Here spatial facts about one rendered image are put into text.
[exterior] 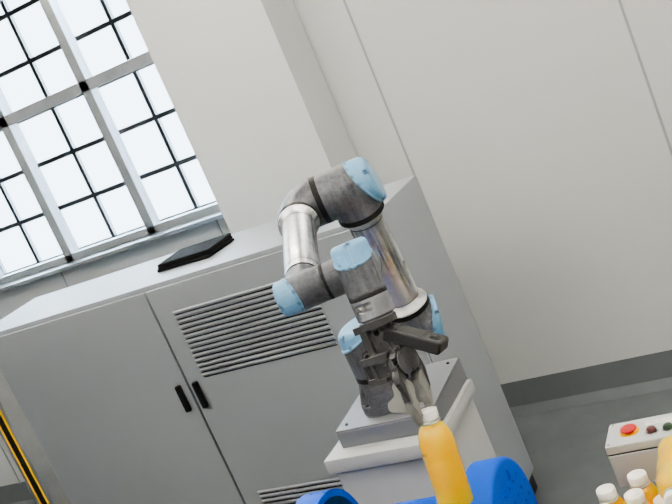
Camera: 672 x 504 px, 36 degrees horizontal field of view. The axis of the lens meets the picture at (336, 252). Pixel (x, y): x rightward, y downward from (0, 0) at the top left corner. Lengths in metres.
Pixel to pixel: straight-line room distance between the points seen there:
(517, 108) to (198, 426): 1.98
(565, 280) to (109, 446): 2.22
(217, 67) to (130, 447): 1.76
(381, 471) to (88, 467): 2.48
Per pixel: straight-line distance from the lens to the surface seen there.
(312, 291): 2.00
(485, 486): 2.05
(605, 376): 5.10
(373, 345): 1.94
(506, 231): 4.90
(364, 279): 1.89
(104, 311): 4.39
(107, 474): 4.84
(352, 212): 2.34
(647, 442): 2.28
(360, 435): 2.62
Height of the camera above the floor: 2.16
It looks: 12 degrees down
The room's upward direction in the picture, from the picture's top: 23 degrees counter-clockwise
